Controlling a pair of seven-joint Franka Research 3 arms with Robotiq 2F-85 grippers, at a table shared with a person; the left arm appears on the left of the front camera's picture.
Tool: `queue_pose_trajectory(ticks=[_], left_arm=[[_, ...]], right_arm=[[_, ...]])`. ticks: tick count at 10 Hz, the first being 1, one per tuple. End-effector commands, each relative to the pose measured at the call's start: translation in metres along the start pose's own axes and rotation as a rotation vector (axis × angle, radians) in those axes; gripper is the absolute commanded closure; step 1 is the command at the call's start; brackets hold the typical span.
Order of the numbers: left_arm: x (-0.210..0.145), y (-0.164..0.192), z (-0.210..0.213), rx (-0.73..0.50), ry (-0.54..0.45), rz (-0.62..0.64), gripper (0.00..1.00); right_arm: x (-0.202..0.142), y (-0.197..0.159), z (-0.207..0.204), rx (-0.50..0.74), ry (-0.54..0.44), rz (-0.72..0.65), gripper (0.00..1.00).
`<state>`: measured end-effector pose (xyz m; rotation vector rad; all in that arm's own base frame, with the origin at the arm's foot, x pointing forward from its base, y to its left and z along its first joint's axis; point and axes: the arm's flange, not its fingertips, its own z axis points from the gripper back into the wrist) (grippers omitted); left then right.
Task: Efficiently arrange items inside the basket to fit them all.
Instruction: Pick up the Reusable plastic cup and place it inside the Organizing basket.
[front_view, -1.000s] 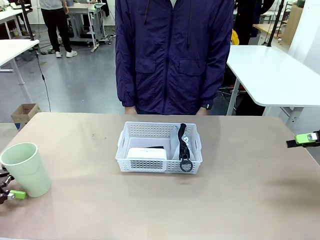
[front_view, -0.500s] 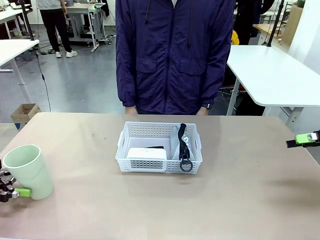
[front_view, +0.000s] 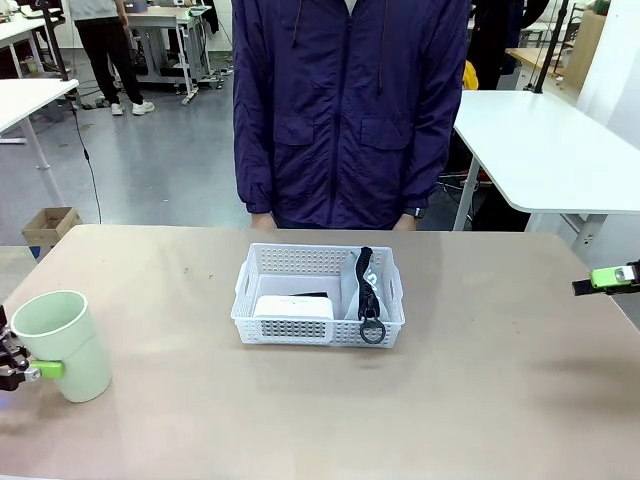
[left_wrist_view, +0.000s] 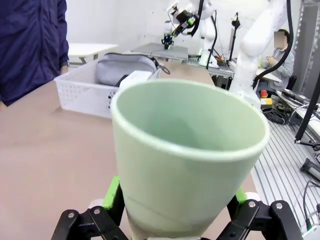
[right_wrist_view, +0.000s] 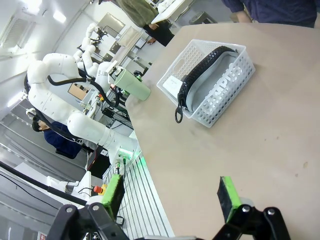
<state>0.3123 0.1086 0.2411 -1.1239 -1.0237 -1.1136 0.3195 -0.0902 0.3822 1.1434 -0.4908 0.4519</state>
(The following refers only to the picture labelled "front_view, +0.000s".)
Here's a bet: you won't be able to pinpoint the pale green plastic cup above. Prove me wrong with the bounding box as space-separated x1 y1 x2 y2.
10 291 113 404

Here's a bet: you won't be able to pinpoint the white rectangular box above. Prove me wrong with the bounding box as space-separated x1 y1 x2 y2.
253 294 335 321

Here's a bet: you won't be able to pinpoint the grey pouch with black strap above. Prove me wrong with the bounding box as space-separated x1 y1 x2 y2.
339 246 391 346

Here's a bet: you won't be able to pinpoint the person left forearm purple sleeve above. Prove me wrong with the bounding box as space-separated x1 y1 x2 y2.
399 114 462 211

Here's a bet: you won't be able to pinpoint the person right forearm purple sleeve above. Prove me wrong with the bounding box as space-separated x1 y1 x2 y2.
233 119 276 216

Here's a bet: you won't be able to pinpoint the white perforated plastic basket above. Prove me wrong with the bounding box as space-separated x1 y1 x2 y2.
230 242 406 350

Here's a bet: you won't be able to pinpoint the open cardboard box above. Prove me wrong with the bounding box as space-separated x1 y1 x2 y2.
21 206 84 262

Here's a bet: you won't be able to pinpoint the large white table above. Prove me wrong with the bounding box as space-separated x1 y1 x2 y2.
452 89 640 251

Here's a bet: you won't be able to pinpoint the wooden top table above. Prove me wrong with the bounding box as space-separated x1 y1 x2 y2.
505 47 576 91

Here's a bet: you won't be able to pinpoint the tall cardboard panel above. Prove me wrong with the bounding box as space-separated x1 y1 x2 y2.
567 9 609 94

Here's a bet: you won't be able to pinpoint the black clamp pole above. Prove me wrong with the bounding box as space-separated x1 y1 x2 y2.
39 0 70 81
532 0 571 95

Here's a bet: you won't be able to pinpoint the white side table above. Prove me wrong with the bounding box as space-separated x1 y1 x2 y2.
0 78 80 209

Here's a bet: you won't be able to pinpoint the black hanging coat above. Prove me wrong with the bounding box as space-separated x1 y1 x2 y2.
472 0 524 91

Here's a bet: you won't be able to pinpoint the navy purple jacket torso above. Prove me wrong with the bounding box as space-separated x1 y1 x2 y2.
232 0 471 231

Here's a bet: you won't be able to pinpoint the background person black trousers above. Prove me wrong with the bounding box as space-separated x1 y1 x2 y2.
69 0 155 117

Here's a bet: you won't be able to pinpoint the background white shelf table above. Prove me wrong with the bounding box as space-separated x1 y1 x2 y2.
0 17 49 79

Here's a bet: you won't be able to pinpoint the background white metal desk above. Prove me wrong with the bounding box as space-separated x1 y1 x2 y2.
127 7 214 106

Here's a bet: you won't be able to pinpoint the black floor cable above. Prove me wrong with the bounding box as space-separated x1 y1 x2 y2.
71 107 103 225

